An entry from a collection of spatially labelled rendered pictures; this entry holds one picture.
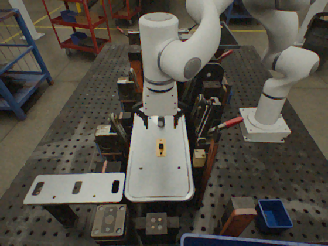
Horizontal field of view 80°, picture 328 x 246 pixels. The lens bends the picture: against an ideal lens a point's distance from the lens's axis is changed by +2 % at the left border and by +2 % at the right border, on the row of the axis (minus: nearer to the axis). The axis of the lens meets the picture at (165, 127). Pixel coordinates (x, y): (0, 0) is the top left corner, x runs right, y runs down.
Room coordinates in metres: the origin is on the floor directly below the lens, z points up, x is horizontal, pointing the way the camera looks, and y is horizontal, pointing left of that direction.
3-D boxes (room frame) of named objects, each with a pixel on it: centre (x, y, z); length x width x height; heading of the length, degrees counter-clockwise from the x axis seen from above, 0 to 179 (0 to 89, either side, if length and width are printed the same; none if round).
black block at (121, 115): (0.65, 0.19, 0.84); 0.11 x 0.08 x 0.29; 91
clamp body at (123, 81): (0.86, 0.20, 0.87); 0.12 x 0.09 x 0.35; 91
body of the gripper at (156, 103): (0.45, 0.02, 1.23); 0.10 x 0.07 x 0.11; 91
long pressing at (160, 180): (0.94, 0.03, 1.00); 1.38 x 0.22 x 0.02; 1
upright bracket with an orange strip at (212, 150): (0.36, -0.14, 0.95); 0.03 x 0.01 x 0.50; 1
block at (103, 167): (0.38, 0.20, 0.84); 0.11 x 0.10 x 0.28; 91
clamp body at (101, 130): (0.51, 0.22, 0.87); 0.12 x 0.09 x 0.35; 91
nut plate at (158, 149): (0.46, 0.02, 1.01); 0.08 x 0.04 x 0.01; 1
